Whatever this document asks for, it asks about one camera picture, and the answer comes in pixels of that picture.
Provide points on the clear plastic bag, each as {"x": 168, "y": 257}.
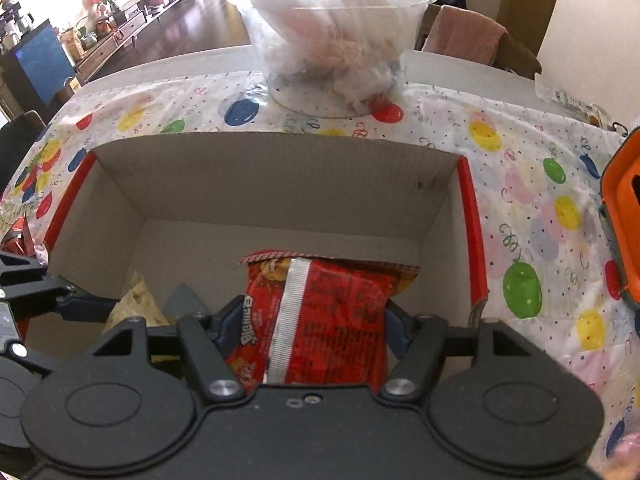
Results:
{"x": 625, "y": 460}

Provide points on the beige snack packet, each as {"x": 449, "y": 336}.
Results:
{"x": 135, "y": 305}

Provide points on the pink towel on chair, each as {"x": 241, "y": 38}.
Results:
{"x": 465, "y": 35}

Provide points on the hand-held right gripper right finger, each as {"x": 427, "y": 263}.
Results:
{"x": 400, "y": 330}

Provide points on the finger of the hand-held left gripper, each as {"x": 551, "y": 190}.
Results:
{"x": 25, "y": 272}
{"x": 87, "y": 307}

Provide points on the black coffee machine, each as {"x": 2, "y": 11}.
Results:
{"x": 12, "y": 27}

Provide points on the red cardboard box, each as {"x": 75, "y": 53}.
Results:
{"x": 280, "y": 185}

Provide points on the blue cabinet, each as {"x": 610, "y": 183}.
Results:
{"x": 42, "y": 60}

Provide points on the grey blue snack packet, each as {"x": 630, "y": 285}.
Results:
{"x": 185, "y": 302}

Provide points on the orange green desk organizer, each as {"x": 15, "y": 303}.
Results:
{"x": 622, "y": 210}

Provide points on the clear plastic container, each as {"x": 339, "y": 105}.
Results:
{"x": 280, "y": 95}

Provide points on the bright red snack packet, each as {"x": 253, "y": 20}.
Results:
{"x": 335, "y": 320}

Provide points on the clear plastic packet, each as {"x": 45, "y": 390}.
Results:
{"x": 575, "y": 102}

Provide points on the wooden television cabinet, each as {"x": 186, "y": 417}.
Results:
{"x": 125, "y": 30}

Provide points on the white plastic bag with food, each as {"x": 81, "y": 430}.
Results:
{"x": 330, "y": 25}

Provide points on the balloon print tablecloth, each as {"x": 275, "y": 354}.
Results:
{"x": 525, "y": 200}

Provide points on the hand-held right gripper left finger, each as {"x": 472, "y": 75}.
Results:
{"x": 227, "y": 327}

